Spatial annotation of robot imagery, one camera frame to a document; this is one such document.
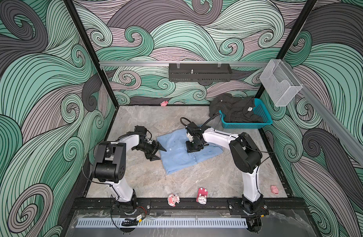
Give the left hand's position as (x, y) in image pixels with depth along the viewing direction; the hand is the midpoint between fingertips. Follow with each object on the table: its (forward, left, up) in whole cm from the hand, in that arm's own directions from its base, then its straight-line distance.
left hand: (163, 152), depth 88 cm
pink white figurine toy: (-25, -7, -1) cm, 26 cm away
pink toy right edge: (-19, -61, -2) cm, 64 cm away
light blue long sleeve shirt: (-2, -8, -2) cm, 8 cm away
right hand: (+4, -16, -5) cm, 17 cm away
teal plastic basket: (+36, -71, +2) cm, 80 cm away
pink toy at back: (+45, +3, -2) cm, 45 cm away
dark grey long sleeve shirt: (+38, -53, 0) cm, 65 cm away
